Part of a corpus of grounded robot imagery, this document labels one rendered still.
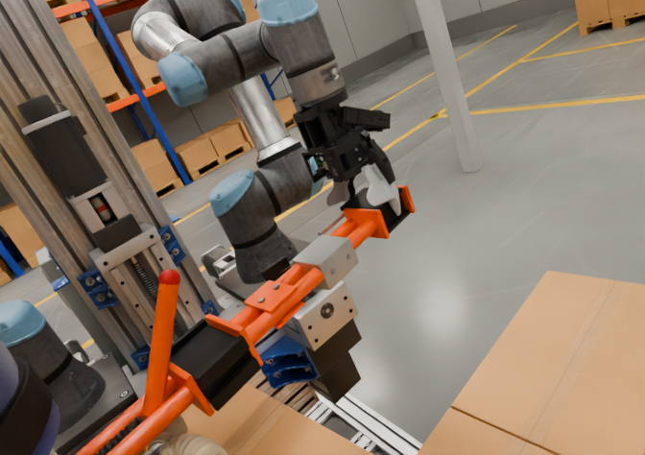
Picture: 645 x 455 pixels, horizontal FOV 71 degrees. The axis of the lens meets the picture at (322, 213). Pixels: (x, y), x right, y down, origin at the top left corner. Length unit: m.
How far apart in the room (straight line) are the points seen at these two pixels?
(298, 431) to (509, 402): 0.74
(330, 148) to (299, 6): 0.19
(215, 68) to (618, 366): 1.11
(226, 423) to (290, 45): 0.52
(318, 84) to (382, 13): 11.84
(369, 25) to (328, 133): 11.46
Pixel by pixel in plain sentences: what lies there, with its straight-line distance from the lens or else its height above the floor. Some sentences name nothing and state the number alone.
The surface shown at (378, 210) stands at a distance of 0.68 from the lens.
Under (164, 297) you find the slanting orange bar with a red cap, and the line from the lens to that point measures 0.53.
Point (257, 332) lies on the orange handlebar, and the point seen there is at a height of 1.20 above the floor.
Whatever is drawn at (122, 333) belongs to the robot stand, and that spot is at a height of 1.05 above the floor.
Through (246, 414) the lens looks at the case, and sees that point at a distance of 0.69.
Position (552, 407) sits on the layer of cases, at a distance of 1.25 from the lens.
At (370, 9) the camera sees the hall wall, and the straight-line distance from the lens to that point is 12.24.
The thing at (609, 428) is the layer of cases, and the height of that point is 0.54.
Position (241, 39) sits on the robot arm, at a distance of 0.72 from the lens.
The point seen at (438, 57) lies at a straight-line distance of 3.65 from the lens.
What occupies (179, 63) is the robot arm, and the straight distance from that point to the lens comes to 0.70.
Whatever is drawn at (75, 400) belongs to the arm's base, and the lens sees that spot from 0.99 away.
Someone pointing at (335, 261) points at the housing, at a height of 1.20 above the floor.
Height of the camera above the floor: 1.50
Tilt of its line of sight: 21 degrees down
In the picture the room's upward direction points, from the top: 23 degrees counter-clockwise
